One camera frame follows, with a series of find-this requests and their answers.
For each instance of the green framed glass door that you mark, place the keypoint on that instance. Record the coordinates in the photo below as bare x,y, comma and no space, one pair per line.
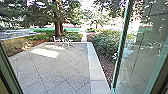
140,56

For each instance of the green outdoor hedge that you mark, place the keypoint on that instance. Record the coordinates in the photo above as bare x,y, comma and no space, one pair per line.
106,41

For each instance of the brown tree trunk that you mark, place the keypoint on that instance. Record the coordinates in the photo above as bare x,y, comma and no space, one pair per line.
58,25

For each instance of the low green shrub bed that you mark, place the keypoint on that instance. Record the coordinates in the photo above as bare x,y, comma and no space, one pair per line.
33,39

